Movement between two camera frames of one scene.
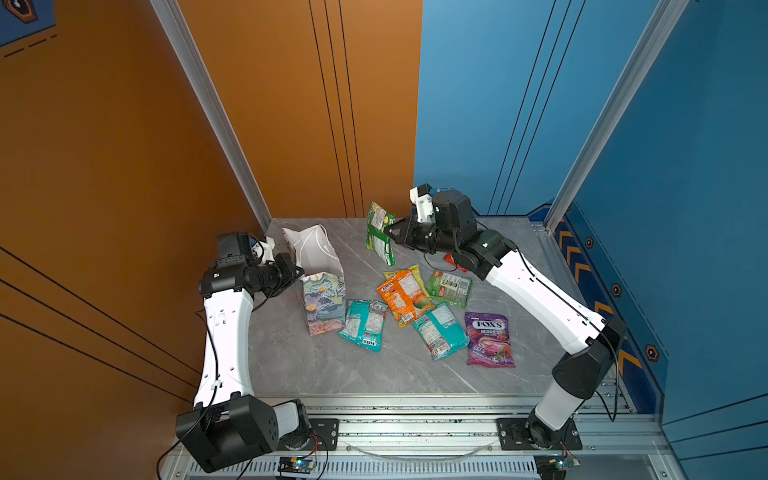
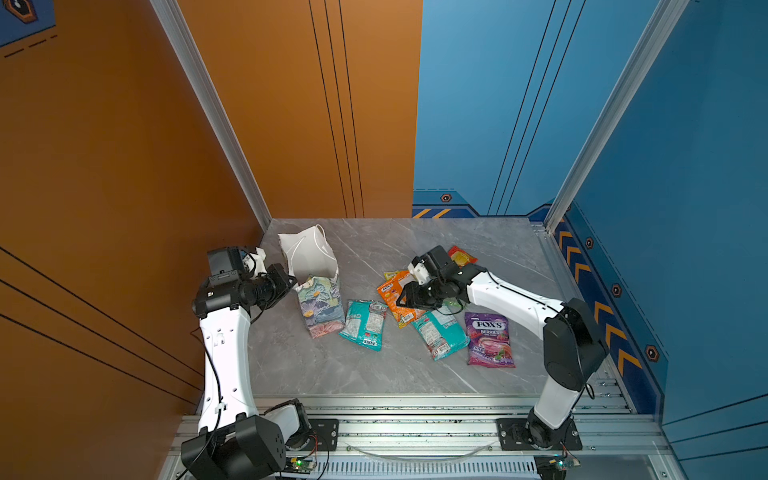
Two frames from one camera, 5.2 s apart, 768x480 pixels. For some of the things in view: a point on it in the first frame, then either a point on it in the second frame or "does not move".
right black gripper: (410, 226) -> (411, 290)
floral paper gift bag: (322, 277) does not move
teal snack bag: (364, 322) does not move
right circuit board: (554, 467) does not move
